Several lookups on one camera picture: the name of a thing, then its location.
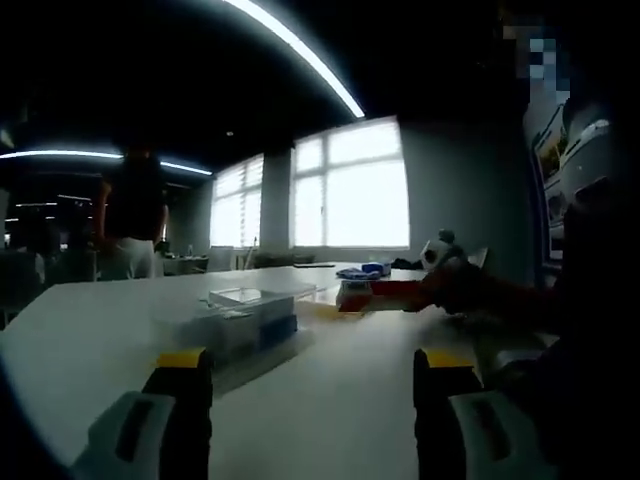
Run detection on large bright window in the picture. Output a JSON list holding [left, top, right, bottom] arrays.
[[291, 115, 411, 249]]

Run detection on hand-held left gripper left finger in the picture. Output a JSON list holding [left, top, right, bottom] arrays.
[[68, 347, 215, 480]]

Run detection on window with blinds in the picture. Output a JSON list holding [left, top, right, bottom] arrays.
[[209, 152, 265, 249]]

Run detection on grey office chair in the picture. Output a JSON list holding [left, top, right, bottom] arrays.
[[206, 245, 236, 274]]

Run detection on person's right hand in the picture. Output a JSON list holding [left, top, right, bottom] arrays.
[[422, 263, 484, 317]]

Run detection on dark low sofa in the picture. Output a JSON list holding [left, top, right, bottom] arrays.
[[253, 252, 317, 267]]

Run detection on wall poster board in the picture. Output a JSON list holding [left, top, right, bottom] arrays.
[[528, 97, 574, 264]]

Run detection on long curved ceiling light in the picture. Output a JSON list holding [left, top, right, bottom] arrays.
[[222, 0, 366, 120]]

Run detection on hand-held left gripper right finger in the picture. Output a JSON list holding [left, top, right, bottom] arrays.
[[412, 347, 556, 480]]

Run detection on clear plastic storage container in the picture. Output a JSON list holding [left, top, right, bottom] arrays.
[[148, 281, 322, 369]]

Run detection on thin ceiling light strip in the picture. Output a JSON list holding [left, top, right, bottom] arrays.
[[0, 148, 214, 177]]

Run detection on red medicine box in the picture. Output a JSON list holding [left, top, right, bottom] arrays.
[[337, 278, 429, 315]]

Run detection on white and blue medicine box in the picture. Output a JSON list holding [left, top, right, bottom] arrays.
[[208, 293, 299, 351]]

